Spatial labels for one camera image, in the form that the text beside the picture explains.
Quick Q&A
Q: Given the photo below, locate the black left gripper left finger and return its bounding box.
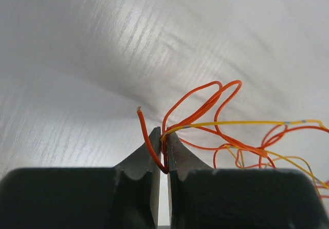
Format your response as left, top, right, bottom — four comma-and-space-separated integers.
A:
0, 126, 162, 229

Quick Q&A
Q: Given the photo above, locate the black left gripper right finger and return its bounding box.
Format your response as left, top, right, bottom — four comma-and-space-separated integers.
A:
166, 134, 328, 228

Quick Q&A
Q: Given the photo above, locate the orange cable tangle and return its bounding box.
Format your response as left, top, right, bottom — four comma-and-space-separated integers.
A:
137, 80, 329, 199

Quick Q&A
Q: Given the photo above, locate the yellow cable tangle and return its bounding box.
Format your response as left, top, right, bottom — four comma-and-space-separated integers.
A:
159, 119, 329, 206

